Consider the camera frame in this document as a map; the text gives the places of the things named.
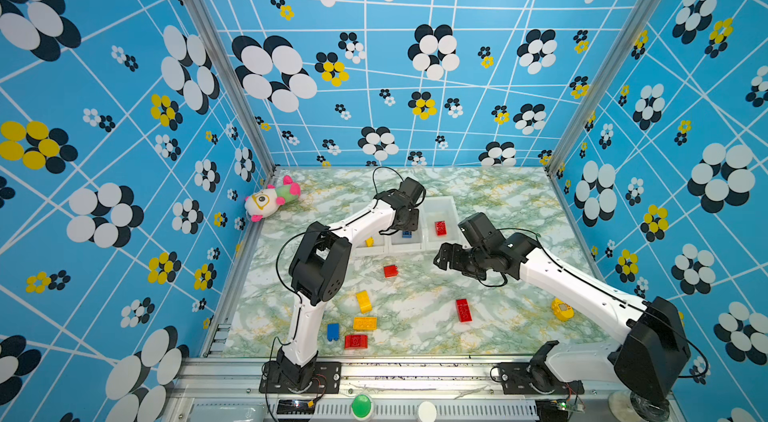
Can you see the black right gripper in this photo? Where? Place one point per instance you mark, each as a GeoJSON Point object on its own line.
{"type": "Point", "coordinates": [453, 264]}

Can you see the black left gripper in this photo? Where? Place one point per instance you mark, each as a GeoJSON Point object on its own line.
{"type": "Point", "coordinates": [413, 225]}

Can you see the long red brick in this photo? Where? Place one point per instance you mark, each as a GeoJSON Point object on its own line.
{"type": "Point", "coordinates": [463, 310]}

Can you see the yellow rounded plate brick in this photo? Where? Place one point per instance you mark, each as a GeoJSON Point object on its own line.
{"type": "Point", "coordinates": [561, 310]}

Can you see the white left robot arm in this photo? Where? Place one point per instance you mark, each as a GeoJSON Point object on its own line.
{"type": "Point", "coordinates": [318, 269]}

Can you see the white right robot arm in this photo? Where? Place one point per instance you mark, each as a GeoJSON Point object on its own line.
{"type": "Point", "coordinates": [648, 349]}

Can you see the right white plastic bin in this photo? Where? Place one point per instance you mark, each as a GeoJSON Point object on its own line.
{"type": "Point", "coordinates": [436, 208]}

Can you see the white plastic bin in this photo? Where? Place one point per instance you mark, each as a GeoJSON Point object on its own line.
{"type": "Point", "coordinates": [436, 208]}
{"type": "Point", "coordinates": [379, 248]}
{"type": "Point", "coordinates": [398, 244]}

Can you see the middle white plastic bin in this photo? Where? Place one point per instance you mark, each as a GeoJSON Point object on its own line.
{"type": "Point", "coordinates": [398, 244]}

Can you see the left white plastic bin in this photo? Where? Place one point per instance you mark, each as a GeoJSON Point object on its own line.
{"type": "Point", "coordinates": [379, 248]}

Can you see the small red square brick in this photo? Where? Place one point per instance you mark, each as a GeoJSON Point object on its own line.
{"type": "Point", "coordinates": [390, 271]}

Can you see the yellow curved brick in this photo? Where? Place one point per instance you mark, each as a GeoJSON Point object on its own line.
{"type": "Point", "coordinates": [364, 302]}

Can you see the yellow long brick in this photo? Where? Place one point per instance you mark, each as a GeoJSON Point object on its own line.
{"type": "Point", "coordinates": [364, 324]}

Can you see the plush fish toy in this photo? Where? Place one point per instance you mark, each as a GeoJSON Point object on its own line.
{"type": "Point", "coordinates": [269, 200]}

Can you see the white push button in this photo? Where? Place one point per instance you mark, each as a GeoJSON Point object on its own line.
{"type": "Point", "coordinates": [426, 412]}

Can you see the green push button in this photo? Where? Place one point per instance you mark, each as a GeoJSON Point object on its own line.
{"type": "Point", "coordinates": [362, 407]}

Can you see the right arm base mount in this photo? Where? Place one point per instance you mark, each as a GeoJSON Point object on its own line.
{"type": "Point", "coordinates": [520, 378]}

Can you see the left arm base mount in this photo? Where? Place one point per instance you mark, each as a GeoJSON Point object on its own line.
{"type": "Point", "coordinates": [316, 378]}

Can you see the cable spool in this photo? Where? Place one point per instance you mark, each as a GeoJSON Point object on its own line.
{"type": "Point", "coordinates": [626, 406]}

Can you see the aluminium front rail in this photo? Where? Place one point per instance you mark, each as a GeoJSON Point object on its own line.
{"type": "Point", "coordinates": [461, 388]}

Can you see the left aluminium corner post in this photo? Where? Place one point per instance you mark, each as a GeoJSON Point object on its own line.
{"type": "Point", "coordinates": [204, 25]}

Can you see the aluminium corner post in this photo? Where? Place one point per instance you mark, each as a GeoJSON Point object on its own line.
{"type": "Point", "coordinates": [204, 25]}
{"type": "Point", "coordinates": [636, 22]}

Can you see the right aluminium corner post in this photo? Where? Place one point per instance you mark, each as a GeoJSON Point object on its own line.
{"type": "Point", "coordinates": [636, 22]}

